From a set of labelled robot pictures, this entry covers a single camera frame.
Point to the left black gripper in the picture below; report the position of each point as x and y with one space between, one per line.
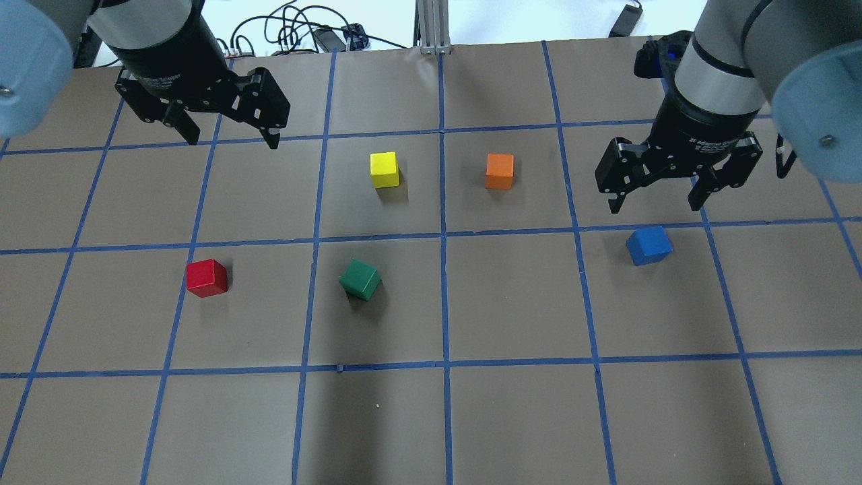
176 59

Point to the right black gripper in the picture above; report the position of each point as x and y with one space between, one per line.
700 129

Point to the red wooden block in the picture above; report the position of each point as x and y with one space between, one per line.
206 278

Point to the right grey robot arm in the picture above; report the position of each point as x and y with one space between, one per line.
802 59

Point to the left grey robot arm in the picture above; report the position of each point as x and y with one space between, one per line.
39 46

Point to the blue wooden block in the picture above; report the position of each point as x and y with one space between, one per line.
649 245

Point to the orange wooden block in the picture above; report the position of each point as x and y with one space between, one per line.
500 171

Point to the yellow wooden block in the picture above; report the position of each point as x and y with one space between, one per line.
384 170

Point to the green wooden block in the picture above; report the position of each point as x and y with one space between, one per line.
360 279

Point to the black power adapter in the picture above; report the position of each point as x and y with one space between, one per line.
626 21

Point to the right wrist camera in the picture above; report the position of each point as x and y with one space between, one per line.
660 58

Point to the aluminium frame post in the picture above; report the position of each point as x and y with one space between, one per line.
431 27

